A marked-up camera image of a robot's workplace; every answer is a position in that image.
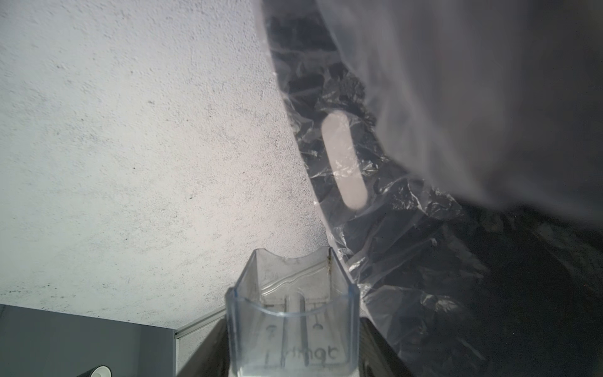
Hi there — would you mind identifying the dark grey trash bin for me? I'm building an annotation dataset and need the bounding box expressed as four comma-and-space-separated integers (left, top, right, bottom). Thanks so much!
258, 1, 602, 376

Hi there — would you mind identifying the clear plastic bin liner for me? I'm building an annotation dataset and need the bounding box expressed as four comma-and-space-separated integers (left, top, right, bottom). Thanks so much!
251, 0, 603, 377

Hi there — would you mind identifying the clear sharpener shavings tray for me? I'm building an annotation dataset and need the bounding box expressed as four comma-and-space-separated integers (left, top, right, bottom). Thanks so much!
225, 247, 360, 376

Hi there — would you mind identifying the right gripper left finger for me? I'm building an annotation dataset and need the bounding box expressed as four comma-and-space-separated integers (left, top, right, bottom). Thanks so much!
177, 317, 230, 377

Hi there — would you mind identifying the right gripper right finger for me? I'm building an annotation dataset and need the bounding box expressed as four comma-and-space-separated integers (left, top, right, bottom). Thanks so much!
359, 317, 414, 377

